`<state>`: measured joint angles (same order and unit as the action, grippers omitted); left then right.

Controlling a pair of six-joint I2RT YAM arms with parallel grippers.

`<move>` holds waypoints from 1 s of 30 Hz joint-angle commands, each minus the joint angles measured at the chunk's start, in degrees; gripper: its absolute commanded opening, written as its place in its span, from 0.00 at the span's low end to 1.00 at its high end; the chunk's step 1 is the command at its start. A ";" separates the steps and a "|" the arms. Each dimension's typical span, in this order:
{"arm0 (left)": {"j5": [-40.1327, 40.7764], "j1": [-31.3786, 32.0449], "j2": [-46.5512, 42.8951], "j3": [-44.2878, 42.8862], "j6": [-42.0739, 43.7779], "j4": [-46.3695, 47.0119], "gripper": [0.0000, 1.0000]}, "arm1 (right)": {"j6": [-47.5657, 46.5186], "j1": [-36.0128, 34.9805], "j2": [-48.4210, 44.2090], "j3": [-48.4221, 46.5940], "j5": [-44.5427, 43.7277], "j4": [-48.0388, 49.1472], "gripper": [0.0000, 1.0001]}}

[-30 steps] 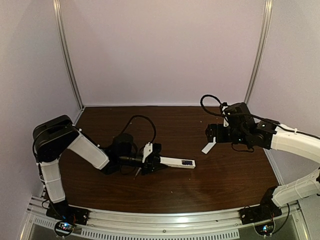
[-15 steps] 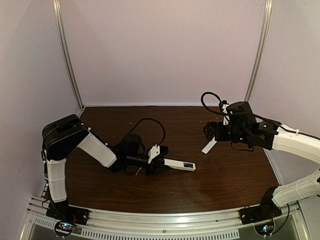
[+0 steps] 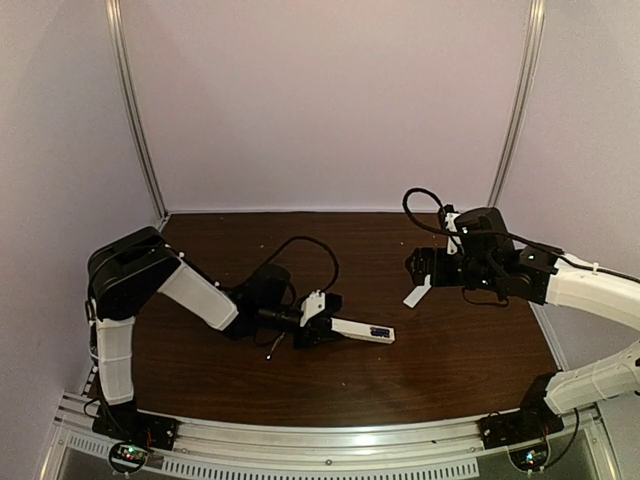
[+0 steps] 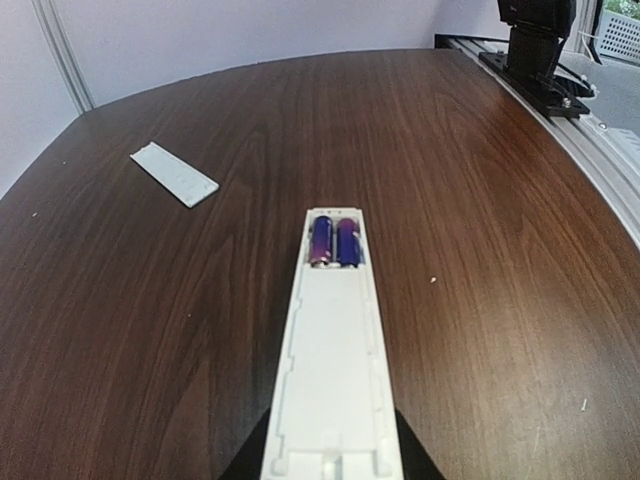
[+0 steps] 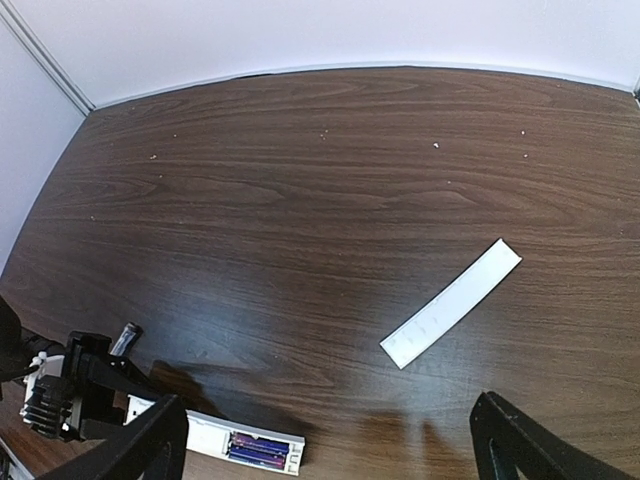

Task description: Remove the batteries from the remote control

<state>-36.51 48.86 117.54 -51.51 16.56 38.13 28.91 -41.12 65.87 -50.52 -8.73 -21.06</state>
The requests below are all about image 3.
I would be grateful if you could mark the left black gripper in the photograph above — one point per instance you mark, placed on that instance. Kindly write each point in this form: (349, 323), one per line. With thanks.
(314, 330)

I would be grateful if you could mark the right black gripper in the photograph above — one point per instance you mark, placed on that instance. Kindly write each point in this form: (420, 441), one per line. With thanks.
(425, 265)

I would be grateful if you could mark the white remote back cover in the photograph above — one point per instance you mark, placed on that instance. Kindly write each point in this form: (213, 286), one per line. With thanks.
(418, 293)

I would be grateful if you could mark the clear handle small screwdriver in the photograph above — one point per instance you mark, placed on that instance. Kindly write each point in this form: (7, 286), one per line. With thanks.
(275, 345)

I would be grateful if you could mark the white remote control body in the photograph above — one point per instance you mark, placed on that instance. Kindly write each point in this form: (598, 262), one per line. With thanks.
(359, 331)

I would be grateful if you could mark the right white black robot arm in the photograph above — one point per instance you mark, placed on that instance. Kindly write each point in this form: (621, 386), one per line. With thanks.
(482, 254)

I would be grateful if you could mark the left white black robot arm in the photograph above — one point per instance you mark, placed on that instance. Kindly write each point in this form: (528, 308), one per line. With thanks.
(126, 274)

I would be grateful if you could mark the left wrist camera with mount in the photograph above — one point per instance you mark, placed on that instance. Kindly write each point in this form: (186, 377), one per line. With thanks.
(313, 305)

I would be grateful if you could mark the perforated white cable duct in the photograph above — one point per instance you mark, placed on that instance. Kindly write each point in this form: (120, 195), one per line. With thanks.
(86, 458)

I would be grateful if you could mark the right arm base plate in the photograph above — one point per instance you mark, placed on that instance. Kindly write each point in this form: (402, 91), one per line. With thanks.
(505, 429)

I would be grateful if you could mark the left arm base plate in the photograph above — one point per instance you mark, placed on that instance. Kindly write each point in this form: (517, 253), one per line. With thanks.
(141, 429)

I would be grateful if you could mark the aluminium front rail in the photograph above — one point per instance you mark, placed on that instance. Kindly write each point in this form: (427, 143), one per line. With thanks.
(588, 455)

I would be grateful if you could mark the right aluminium frame post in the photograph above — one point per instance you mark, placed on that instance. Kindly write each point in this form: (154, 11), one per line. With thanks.
(529, 61)

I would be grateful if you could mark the aluminium frame post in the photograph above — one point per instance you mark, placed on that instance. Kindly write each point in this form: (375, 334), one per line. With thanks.
(529, 61)
(125, 75)

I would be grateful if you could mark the left aluminium frame post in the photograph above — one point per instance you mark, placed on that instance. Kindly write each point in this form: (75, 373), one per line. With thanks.
(125, 75)

